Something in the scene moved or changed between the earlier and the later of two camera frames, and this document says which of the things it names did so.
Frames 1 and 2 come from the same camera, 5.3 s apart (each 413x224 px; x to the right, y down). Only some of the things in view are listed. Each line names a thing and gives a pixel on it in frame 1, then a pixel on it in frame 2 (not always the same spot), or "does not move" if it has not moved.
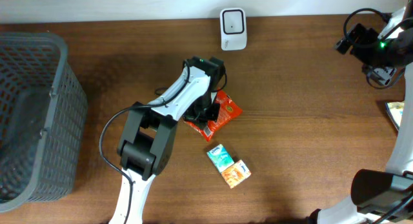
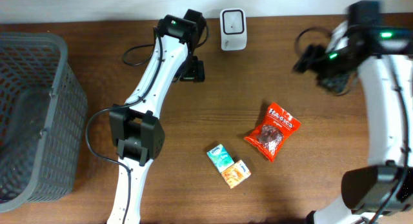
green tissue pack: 221,157 does not move
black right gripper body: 349,39 → 313,61
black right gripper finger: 343,45 → 311,56
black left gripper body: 204,112 → 192,73
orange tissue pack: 236,173 does not move
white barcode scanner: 233,31 does not move
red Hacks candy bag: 229,109 → 268,136
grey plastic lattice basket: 43,110 does not move
